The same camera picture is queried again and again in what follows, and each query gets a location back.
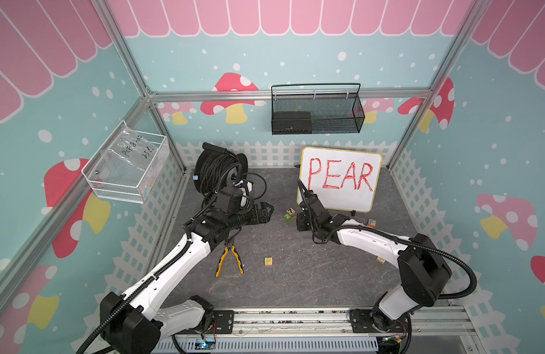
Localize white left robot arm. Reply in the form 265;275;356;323
77;181;274;353

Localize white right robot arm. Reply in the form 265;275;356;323
297;181;477;333

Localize whiteboard with red PEAR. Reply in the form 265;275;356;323
299;147;383;213

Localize yellow black pliers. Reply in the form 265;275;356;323
215;246;244;278

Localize red orange block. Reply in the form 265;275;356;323
367;218;377;228

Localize black cable reel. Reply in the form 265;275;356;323
193;142;268;208

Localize black wire mesh basket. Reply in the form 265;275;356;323
270;83;365;135

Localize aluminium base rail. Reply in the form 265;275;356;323
103;304;481;354

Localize clear plastic wall bin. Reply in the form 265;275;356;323
81;121;170;204

